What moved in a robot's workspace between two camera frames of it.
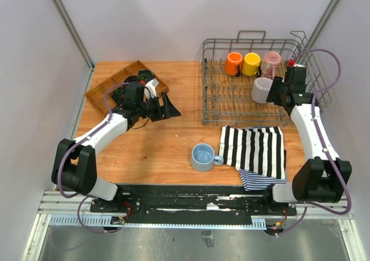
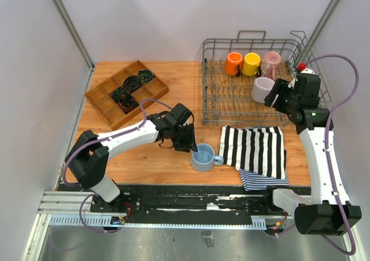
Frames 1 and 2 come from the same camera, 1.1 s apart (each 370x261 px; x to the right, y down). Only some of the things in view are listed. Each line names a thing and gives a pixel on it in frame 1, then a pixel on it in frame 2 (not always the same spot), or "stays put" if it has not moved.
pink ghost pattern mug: x=270 y=65 stays put
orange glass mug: x=233 y=63 stays put
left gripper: x=170 y=111 -> x=189 y=143
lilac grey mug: x=261 y=88 stays put
